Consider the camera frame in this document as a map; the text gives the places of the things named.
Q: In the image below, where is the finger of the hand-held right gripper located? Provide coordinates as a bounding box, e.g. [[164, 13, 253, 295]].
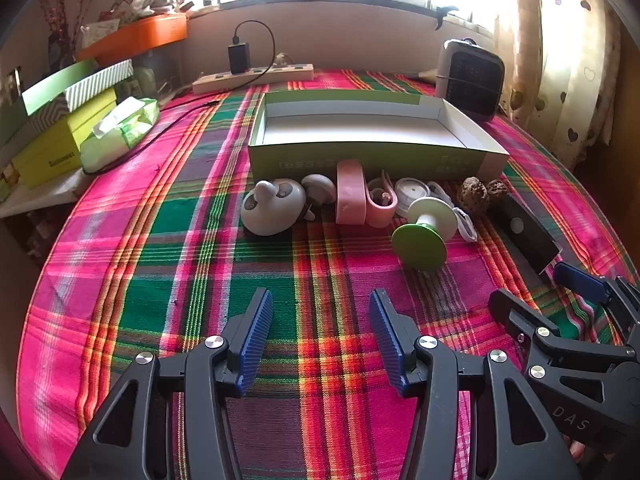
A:
[[555, 261, 640, 343], [488, 288, 631, 386]]

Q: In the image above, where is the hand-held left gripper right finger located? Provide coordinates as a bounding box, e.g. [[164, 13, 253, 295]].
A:
[[368, 288, 583, 480]]

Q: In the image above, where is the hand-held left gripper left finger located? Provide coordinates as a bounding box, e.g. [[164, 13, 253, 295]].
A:
[[60, 287, 275, 480]]

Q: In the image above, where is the black device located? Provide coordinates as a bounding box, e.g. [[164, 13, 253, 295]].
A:
[[487, 194, 563, 275]]

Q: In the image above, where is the green white spool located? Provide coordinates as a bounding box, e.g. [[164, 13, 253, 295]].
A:
[[391, 196, 458, 271]]

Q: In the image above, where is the white cable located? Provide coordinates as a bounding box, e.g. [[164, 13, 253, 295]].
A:
[[427, 181, 478, 243]]

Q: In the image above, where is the pink plastic clip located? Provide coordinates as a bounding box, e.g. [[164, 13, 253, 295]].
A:
[[365, 170, 399, 228]]

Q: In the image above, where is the white panda-shaped gadget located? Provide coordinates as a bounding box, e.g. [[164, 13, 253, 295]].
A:
[[240, 179, 307, 236]]

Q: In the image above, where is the clear round case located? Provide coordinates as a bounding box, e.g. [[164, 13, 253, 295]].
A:
[[394, 176, 431, 218]]

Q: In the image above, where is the pink oblong case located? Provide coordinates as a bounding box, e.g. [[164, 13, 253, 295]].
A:
[[336, 159, 370, 226]]

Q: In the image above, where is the white mushroom-shaped knob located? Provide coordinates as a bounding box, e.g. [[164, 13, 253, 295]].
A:
[[301, 174, 337, 222]]

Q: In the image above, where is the green white cardboard box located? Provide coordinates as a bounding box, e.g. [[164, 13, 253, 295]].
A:
[[248, 91, 510, 182]]

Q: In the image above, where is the heart-patterned curtain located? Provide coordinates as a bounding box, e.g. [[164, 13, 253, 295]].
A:
[[495, 0, 621, 161]]

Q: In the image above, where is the grey small heater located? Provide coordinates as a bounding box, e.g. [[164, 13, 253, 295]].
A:
[[434, 39, 506, 122]]

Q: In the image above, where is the green tissue pack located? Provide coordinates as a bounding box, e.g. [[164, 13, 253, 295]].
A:
[[80, 96, 161, 175]]

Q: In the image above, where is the beige power strip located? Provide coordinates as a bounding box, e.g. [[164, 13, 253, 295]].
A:
[[192, 63, 315, 94]]

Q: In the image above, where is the yellow-green box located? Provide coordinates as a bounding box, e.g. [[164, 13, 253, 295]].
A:
[[0, 87, 118, 191]]

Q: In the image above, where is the black charger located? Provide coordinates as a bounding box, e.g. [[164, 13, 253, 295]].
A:
[[228, 35, 251, 75]]

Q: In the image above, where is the pale green jar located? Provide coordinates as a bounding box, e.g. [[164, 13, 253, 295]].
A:
[[132, 52, 176, 101]]

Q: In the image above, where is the black window latch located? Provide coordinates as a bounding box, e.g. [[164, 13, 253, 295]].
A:
[[434, 5, 458, 31]]

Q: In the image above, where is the orange tray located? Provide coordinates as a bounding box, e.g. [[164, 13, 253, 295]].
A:
[[77, 13, 189, 61]]

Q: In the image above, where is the vase with red branches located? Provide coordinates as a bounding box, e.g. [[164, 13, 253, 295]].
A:
[[40, 0, 76, 68]]

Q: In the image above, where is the black charging cable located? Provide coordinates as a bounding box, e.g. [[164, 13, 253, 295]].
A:
[[80, 21, 276, 176]]

